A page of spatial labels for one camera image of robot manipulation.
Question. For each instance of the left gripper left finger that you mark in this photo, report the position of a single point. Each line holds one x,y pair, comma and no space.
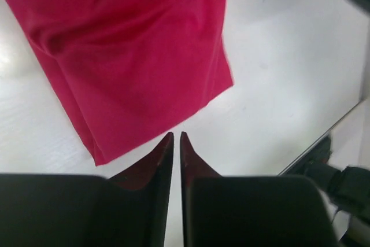
128,209

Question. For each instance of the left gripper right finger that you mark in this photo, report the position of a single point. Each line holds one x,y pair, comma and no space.
249,210

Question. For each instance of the bright red t shirt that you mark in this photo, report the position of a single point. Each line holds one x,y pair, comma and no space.
125,71

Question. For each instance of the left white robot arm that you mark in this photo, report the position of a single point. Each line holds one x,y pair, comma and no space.
296,68

